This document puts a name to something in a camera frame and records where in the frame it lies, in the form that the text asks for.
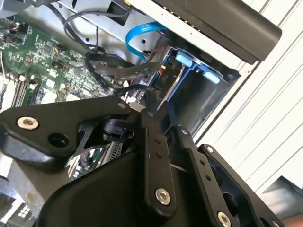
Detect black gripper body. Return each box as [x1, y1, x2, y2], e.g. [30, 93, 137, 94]
[35, 150, 249, 227]

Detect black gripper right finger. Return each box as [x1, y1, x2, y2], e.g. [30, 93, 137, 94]
[165, 104, 285, 227]

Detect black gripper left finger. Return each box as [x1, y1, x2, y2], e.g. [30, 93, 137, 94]
[0, 89, 178, 215]

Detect black disk power wire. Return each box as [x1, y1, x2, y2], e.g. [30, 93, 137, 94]
[84, 53, 166, 83]

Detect hard disk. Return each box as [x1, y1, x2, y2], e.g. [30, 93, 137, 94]
[151, 46, 224, 109]

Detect blue disk wire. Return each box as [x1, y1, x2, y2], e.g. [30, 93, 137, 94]
[125, 21, 168, 64]

